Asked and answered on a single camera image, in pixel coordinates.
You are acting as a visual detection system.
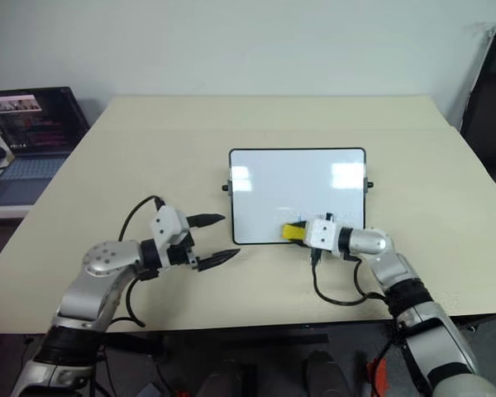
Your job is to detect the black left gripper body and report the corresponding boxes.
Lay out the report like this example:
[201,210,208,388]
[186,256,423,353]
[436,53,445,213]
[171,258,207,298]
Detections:
[166,232,201,269]

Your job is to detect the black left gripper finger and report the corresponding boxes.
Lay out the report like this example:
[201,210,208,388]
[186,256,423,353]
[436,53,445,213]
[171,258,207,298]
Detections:
[197,248,242,274]
[187,213,227,229]

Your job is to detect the yellow whiteboard eraser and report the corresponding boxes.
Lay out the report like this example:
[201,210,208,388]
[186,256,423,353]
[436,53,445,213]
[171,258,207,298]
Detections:
[281,222,309,242]

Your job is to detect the black-framed whiteboard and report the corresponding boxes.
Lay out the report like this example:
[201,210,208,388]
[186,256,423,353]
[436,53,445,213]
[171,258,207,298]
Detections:
[222,146,375,246]

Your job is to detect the red tag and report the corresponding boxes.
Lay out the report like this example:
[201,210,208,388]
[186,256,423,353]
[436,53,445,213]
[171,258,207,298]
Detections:
[365,358,388,386]

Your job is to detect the open grey laptop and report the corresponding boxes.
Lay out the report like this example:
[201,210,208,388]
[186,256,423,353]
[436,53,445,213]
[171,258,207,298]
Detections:
[0,86,92,208]

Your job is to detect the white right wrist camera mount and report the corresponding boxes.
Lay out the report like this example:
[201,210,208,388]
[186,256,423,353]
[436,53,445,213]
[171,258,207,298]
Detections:
[303,216,342,256]

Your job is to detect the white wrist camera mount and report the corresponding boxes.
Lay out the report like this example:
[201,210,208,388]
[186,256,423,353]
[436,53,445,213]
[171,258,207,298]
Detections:
[150,206,191,266]
[303,216,342,256]

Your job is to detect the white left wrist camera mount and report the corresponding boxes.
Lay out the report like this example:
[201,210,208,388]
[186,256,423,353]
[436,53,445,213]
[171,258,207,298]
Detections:
[150,206,191,266]

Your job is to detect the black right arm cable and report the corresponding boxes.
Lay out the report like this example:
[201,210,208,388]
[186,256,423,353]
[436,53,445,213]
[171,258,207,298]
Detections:
[308,246,389,308]

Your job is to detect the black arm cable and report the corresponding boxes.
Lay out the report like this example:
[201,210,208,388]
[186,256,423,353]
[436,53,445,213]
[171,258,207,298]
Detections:
[308,246,389,308]
[119,195,166,328]

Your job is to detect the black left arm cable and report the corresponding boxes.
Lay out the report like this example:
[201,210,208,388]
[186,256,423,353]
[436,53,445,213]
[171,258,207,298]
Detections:
[119,195,166,328]

